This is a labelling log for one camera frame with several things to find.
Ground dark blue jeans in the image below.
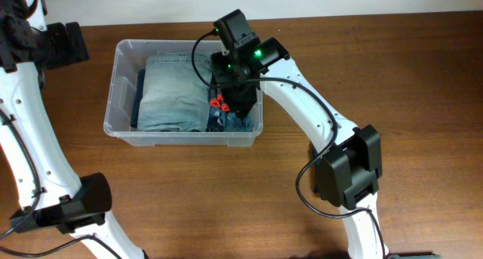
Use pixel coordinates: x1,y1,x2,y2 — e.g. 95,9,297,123
131,69,146,128

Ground light grey-blue jeans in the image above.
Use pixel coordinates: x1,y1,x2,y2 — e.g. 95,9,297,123
137,51,212,132

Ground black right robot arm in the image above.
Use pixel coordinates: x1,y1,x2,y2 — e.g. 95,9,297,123
212,10,389,258

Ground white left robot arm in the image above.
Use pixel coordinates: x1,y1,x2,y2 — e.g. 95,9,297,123
1,0,146,258

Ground light blue denim shirt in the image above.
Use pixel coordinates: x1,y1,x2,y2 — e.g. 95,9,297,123
206,107,254,132

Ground clear plastic storage bin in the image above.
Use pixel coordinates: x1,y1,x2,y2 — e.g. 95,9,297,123
103,39,263,146

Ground black garment with red cuff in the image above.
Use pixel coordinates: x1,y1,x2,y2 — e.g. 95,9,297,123
208,84,257,119

